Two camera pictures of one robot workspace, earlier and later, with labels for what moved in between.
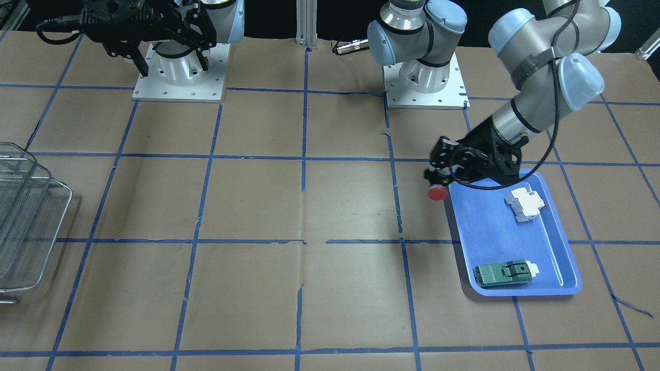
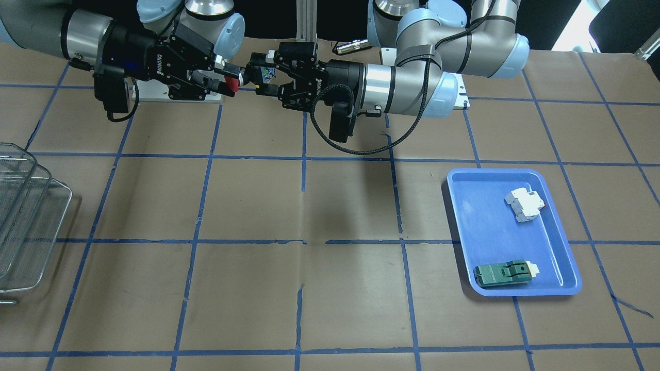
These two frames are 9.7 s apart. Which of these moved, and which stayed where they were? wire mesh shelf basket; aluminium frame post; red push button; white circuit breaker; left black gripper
Moved: left black gripper; red push button
Stayed: white circuit breaker; wire mesh shelf basket; aluminium frame post
